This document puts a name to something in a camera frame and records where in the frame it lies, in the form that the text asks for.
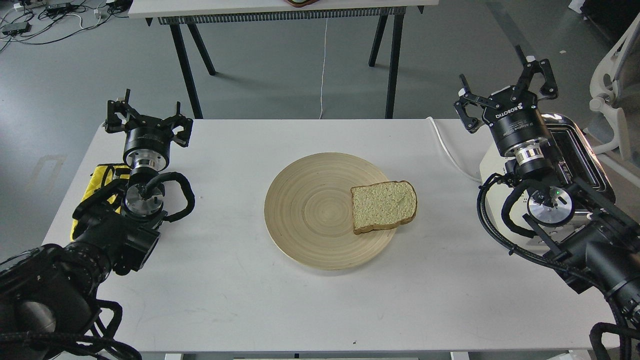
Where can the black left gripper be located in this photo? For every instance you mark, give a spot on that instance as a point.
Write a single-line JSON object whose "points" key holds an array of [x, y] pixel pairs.
{"points": [[147, 143]]}

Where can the white office chair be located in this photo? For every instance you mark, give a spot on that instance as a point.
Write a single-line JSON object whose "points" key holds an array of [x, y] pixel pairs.
{"points": [[614, 95]]}

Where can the slice of bread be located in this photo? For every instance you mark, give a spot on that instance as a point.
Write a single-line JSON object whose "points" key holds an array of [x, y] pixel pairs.
{"points": [[383, 206]]}

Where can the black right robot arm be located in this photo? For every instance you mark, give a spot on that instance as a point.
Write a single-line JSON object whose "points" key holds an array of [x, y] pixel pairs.
{"points": [[551, 203]]}

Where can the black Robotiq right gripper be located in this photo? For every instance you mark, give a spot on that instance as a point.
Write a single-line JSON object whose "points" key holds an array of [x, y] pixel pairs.
{"points": [[516, 123]]}

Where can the cream and chrome toaster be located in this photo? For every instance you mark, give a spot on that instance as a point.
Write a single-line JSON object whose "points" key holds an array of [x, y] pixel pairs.
{"points": [[579, 160]]}

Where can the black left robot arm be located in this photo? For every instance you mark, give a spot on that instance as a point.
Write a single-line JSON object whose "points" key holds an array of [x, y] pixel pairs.
{"points": [[49, 294]]}

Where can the round wooden plate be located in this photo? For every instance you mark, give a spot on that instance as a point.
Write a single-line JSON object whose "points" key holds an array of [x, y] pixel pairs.
{"points": [[308, 211]]}

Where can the brown object on background table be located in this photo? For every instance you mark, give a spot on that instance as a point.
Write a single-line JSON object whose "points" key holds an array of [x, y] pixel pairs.
{"points": [[300, 3]]}

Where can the white background table black legs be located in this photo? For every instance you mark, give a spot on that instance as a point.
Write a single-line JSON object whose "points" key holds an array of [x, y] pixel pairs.
{"points": [[191, 13]]}

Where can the yellow cloth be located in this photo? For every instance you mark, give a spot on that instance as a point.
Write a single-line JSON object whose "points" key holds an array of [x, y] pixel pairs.
{"points": [[102, 176]]}

